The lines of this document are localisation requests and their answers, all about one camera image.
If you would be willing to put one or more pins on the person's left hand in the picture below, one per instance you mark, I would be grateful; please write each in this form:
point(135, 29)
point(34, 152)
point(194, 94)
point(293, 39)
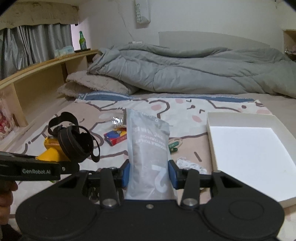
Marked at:
point(7, 189)

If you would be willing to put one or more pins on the white hanging pouch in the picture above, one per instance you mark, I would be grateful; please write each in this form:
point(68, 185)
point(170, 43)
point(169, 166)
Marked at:
point(142, 12)

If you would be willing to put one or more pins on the white power strip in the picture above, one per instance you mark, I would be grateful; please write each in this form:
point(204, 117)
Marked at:
point(136, 42)

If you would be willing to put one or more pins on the beige fluffy pillow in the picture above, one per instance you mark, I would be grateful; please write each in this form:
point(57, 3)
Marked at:
point(81, 82)

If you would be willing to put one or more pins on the grey quilted duvet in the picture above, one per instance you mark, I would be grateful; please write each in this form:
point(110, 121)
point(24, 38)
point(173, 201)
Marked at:
point(210, 71)

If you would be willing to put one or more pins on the built-in closet shelf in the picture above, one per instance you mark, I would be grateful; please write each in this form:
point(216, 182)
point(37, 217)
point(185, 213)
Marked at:
point(289, 42)

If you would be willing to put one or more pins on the yellow headlamp with black strap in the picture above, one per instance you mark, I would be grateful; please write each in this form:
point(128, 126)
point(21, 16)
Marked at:
point(68, 141)

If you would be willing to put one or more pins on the red blue card box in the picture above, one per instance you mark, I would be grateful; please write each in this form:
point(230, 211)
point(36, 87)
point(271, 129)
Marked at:
point(116, 136)

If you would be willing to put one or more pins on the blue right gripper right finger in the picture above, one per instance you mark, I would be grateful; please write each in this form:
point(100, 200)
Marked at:
point(175, 174)

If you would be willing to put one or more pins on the grey curtain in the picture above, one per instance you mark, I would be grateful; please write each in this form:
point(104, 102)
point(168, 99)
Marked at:
point(27, 45)

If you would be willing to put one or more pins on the wooden bedside shelf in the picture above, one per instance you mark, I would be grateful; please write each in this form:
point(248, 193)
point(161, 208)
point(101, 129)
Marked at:
point(31, 94)

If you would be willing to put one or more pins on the green glass bottle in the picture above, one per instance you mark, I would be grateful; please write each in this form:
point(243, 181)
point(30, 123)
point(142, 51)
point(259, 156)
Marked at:
point(82, 41)

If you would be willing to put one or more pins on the tissue pack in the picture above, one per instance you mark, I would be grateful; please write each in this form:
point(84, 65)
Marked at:
point(64, 51)

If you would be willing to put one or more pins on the bag of rubber bands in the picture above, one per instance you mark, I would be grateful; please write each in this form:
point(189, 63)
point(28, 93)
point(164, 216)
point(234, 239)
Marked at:
point(119, 122)

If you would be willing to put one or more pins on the cartoon bear blanket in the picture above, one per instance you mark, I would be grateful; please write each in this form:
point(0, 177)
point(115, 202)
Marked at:
point(205, 168)

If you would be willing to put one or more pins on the green plastic clothes pegs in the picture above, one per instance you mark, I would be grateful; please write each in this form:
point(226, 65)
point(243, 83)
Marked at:
point(173, 146)

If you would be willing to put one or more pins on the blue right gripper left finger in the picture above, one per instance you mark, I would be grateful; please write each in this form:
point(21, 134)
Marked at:
point(125, 173)

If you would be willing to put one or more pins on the white shallow cardboard box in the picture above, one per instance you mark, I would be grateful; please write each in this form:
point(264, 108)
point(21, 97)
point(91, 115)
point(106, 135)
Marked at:
point(256, 149)

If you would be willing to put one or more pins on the white lace roll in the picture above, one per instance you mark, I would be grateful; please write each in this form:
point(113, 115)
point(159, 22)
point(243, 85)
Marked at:
point(185, 164)

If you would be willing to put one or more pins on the grey toilet cover packet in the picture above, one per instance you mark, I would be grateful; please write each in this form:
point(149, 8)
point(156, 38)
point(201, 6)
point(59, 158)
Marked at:
point(148, 153)

